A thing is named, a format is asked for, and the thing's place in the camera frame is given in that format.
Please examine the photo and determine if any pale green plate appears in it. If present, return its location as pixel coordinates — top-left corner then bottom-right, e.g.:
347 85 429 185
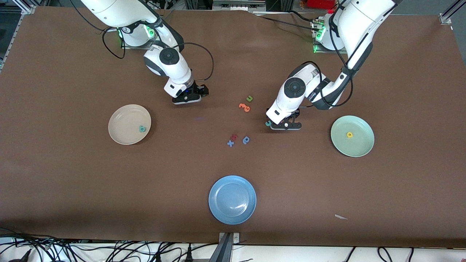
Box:
331 115 375 158

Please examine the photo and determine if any brown table cover sheet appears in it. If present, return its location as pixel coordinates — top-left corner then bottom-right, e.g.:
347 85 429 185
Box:
0 5 466 249

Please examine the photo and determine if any aluminium table leg profile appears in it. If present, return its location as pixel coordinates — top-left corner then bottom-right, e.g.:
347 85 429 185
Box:
209 232 241 262

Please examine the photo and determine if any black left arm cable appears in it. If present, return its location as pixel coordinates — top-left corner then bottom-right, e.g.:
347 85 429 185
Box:
308 15 354 108

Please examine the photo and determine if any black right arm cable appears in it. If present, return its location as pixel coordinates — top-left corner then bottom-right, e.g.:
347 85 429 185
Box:
101 26 214 83

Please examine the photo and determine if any beige plate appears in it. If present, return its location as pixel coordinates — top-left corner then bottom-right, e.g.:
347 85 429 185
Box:
108 104 152 145

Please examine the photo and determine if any blue plate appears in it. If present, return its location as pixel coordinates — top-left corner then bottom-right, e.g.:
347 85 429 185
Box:
208 175 257 225

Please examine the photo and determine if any thin black table cable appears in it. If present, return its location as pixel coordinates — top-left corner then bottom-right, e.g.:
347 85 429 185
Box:
289 10 315 23
260 16 315 28

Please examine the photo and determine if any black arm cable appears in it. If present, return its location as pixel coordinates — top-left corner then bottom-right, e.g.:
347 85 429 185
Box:
101 26 214 83
308 15 354 108

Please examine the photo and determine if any grey power strip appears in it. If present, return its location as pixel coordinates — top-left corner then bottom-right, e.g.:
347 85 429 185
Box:
212 0 267 11

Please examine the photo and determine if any aluminium frame profile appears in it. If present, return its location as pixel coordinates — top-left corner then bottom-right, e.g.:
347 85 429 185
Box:
13 0 37 15
439 0 466 25

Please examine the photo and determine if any red box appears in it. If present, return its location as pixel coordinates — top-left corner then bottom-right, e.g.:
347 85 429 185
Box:
307 0 336 9

